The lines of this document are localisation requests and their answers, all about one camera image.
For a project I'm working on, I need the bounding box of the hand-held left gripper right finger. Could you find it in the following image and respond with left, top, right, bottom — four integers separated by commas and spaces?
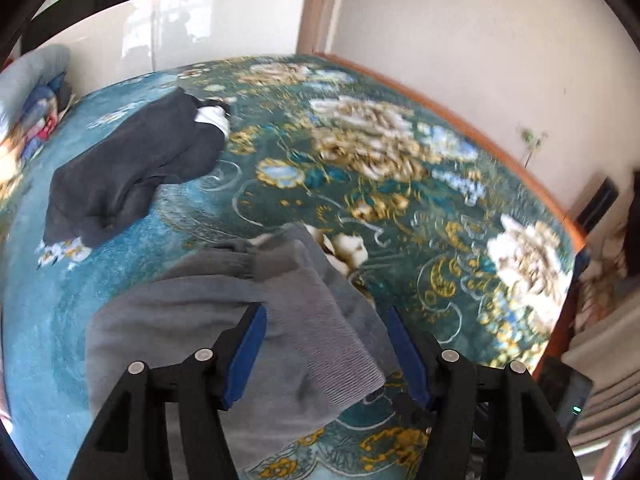
383, 306, 585, 480

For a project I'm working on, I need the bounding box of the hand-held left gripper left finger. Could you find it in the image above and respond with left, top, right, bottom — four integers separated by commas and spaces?
67, 303, 268, 480

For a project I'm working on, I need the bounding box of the grey sweater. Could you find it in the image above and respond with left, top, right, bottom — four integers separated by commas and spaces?
84, 223, 404, 480

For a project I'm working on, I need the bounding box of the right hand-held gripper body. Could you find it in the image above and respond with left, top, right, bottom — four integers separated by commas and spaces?
538, 355, 595, 434

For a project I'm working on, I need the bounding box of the teal floral blanket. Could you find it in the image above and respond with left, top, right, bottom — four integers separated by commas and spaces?
0, 53, 577, 480

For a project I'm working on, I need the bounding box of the dark navy garment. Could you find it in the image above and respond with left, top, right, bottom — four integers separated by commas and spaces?
43, 86, 232, 250

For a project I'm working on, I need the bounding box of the colourful printed quilt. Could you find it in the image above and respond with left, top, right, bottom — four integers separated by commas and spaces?
0, 74, 76, 181

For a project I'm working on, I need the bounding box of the grey pillow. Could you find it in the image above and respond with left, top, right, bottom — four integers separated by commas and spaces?
0, 44, 72, 117

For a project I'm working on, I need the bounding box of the wooden bed frame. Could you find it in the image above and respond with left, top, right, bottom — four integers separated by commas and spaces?
314, 52, 587, 376

